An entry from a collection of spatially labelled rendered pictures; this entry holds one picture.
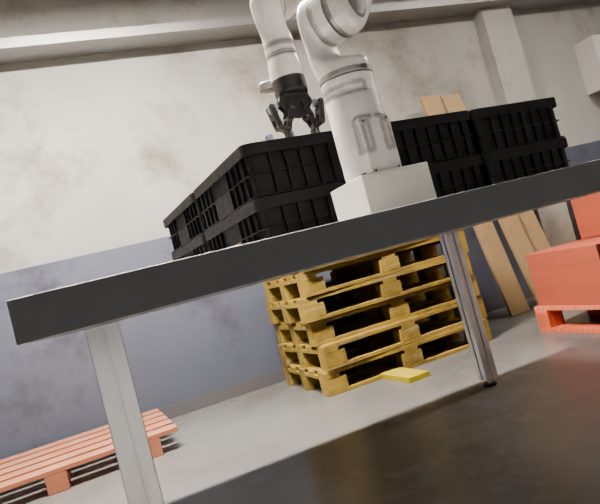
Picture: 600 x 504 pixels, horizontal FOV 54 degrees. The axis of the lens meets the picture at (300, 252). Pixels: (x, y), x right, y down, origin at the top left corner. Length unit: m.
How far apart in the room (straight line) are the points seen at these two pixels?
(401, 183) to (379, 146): 0.07
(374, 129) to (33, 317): 0.61
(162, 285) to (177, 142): 3.42
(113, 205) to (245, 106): 1.12
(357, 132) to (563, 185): 0.33
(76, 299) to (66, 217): 3.25
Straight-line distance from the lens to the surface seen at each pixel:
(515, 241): 4.37
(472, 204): 0.71
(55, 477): 2.95
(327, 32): 1.03
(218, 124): 4.06
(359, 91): 0.98
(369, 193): 0.91
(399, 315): 3.29
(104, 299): 0.56
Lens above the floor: 0.66
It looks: 2 degrees up
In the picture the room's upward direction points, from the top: 15 degrees counter-clockwise
